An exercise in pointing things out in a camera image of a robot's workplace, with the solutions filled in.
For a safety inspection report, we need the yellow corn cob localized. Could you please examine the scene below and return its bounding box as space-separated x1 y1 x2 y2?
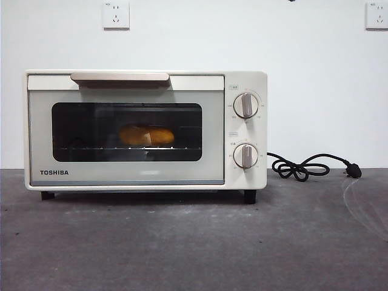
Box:
118 124 176 146

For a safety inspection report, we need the glass oven door with handle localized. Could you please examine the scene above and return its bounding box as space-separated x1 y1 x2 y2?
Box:
27 72 226 186

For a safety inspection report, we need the cream oven knob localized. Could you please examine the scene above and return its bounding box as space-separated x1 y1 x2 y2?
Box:
233 143 259 169
232 93 260 119

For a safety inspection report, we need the cream Toshiba toaster oven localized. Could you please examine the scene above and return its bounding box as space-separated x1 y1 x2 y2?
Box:
23 70 268 204

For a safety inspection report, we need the metal wire oven rack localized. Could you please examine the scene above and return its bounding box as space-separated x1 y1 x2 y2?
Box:
59 144 202 152

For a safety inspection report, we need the black power cable with plug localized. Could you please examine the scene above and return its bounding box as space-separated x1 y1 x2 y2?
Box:
266 152 362 182

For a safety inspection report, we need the white wall socket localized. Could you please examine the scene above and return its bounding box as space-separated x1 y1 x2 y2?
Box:
102 0 130 30
365 1 388 31

